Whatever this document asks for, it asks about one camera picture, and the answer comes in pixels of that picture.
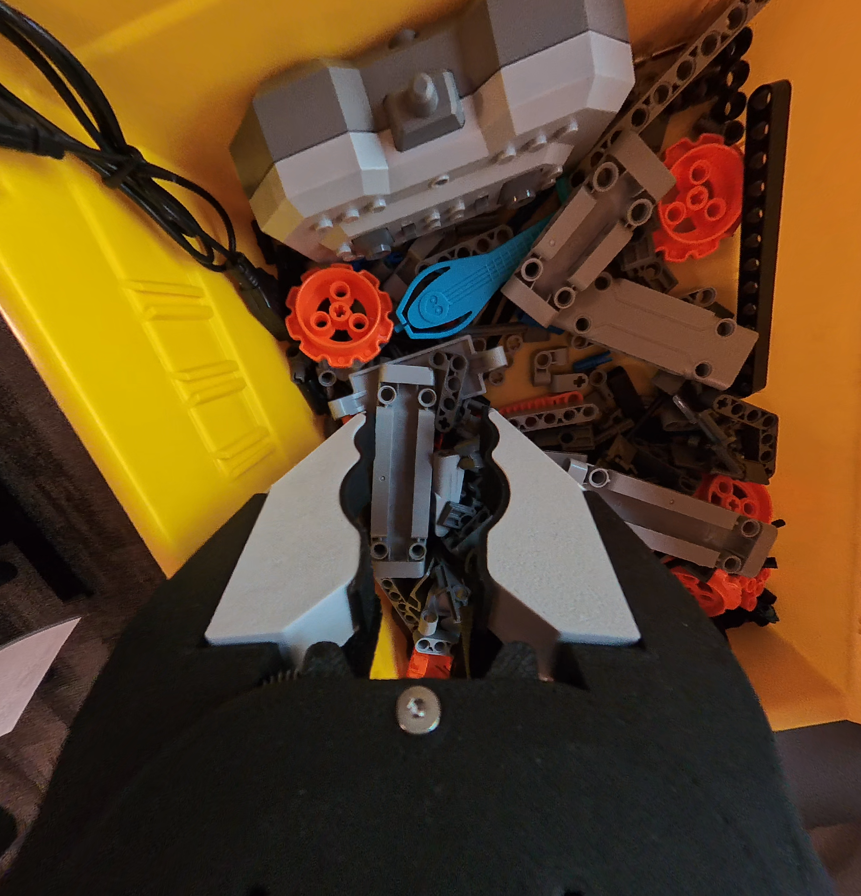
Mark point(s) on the black long perforated beam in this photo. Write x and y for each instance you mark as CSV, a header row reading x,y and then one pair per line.
x,y
763,210

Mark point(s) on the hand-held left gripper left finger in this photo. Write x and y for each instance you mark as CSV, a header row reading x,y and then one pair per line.
x,y
290,560

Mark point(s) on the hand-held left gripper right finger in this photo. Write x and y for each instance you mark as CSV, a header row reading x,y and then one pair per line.
x,y
563,560

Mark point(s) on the grey white controller block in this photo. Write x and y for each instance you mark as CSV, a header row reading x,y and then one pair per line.
x,y
416,161

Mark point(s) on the grey rectangular panel piece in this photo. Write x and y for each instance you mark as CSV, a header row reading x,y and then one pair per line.
x,y
591,224
402,476
661,329
682,521

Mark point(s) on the pale paper sheet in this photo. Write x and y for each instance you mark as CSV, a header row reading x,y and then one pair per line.
x,y
17,679

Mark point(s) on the yellow storage bin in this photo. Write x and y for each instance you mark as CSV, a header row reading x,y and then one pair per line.
x,y
157,315

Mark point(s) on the blue leaf-shaped plastic piece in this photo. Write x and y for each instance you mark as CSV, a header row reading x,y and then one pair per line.
x,y
444,297

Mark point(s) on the building pieces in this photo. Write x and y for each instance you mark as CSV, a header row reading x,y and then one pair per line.
x,y
612,420

